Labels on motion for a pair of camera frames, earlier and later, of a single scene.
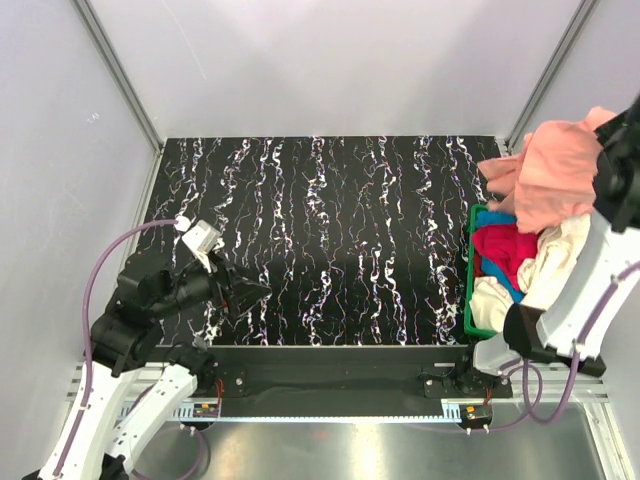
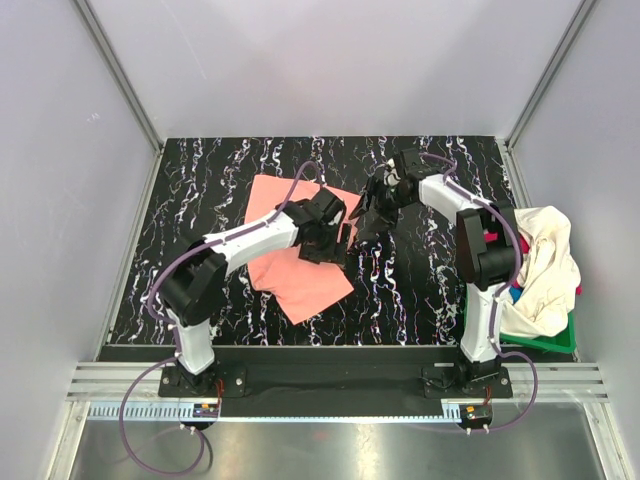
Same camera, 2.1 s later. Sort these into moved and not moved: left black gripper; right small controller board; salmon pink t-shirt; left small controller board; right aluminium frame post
Moved: left black gripper; salmon pink t-shirt
Not moved: left small controller board; right aluminium frame post; right small controller board
